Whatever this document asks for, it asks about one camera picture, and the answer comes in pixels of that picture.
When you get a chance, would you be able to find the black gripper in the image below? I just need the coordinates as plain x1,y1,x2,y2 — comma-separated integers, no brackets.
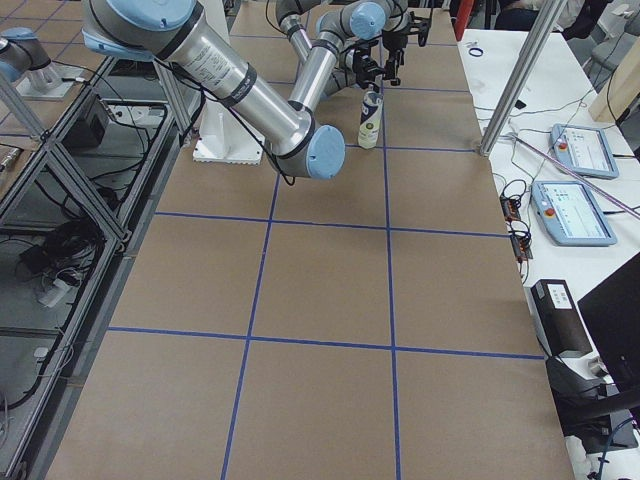
382,31,408,85
351,47,386,92

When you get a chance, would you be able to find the white tennis ball can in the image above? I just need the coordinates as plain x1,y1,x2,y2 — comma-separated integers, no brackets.
357,89,384,149

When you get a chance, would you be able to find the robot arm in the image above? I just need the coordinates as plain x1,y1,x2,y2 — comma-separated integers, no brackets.
275,1,394,111
82,1,409,179

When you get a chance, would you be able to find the far blue teach pendant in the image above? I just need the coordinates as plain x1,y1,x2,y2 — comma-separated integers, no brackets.
550,124,619,179

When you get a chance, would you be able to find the blue teach pendant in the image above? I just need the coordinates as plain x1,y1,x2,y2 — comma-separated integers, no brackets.
531,181,617,247
550,124,619,179

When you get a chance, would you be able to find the orange circuit board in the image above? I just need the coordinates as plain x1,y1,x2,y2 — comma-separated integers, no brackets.
499,194,533,263

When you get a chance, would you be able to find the near blue teach pendant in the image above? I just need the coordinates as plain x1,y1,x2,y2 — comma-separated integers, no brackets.
531,181,617,247

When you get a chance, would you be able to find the black box with label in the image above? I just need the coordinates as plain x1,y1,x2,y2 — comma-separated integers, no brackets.
530,279,593,358

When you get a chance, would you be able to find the black computer monitor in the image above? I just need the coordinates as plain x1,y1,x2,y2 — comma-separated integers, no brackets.
578,254,639,391

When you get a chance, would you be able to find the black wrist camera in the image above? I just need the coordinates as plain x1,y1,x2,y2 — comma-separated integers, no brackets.
405,11,432,47

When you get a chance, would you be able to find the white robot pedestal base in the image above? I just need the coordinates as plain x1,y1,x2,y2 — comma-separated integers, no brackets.
193,100,264,165

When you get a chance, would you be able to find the aluminium frame post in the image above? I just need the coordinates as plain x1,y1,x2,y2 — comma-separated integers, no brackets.
478,0,567,157

